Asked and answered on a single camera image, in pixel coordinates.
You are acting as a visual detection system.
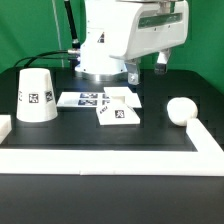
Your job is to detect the white marker sheet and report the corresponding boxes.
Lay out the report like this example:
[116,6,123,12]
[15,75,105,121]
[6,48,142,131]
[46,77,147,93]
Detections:
[57,92,110,108]

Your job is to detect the black cables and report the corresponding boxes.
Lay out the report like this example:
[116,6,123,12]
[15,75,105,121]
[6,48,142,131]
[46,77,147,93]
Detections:
[13,49,82,69]

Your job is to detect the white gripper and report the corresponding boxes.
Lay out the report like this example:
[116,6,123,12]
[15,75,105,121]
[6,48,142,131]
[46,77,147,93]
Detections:
[109,0,189,85]

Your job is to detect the white lamp base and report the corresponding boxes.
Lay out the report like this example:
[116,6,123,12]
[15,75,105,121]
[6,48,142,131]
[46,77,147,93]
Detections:
[96,87,141,125]

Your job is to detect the white lamp bulb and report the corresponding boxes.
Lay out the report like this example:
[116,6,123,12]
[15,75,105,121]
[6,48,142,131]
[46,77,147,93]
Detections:
[167,97,198,126]

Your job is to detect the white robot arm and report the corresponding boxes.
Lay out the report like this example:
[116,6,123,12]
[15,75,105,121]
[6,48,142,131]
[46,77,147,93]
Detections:
[75,0,189,85]

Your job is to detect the white foam border frame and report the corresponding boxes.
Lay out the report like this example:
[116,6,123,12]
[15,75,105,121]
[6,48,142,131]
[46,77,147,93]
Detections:
[0,114,224,177]

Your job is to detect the white lamp shade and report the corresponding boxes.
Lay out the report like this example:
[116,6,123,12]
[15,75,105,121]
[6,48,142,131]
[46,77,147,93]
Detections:
[16,68,58,123]

